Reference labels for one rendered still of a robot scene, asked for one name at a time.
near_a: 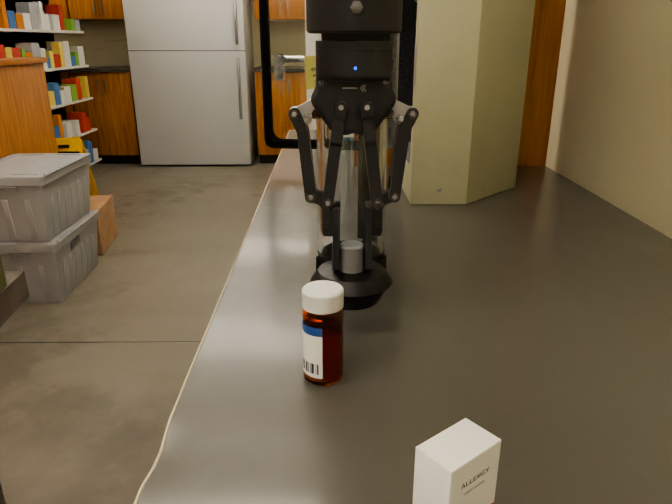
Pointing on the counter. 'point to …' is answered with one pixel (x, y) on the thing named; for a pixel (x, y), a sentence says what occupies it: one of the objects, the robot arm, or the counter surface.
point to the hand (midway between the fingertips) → (351, 235)
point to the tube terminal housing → (468, 98)
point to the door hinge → (393, 87)
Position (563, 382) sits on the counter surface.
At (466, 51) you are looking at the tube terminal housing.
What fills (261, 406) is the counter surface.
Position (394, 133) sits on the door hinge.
